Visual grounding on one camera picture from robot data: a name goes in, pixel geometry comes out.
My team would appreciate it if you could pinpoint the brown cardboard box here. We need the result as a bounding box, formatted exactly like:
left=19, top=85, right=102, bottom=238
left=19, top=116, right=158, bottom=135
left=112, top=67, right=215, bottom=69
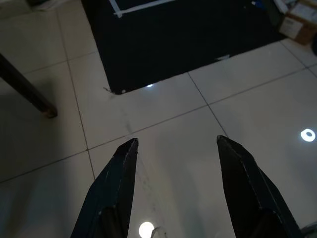
left=278, top=2, right=317, bottom=46

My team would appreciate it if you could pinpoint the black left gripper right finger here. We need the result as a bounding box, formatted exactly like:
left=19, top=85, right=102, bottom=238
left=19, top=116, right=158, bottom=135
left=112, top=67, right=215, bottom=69
left=216, top=135, right=304, bottom=238

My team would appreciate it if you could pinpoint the dark wooden table leg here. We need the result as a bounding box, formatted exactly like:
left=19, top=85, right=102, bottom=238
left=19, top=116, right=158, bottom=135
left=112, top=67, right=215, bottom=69
left=0, top=53, right=58, bottom=119

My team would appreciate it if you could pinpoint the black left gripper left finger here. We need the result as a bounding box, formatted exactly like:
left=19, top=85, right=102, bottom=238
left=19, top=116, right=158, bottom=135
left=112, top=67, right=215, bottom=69
left=70, top=138, right=139, bottom=238

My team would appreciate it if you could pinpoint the black floor mat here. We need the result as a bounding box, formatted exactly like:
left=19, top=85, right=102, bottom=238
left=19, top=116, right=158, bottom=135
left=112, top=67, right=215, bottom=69
left=81, top=0, right=288, bottom=94

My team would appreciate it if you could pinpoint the white tape strip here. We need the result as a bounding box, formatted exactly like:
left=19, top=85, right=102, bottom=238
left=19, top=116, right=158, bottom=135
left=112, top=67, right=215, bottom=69
left=108, top=0, right=123, bottom=18
left=116, top=0, right=178, bottom=15

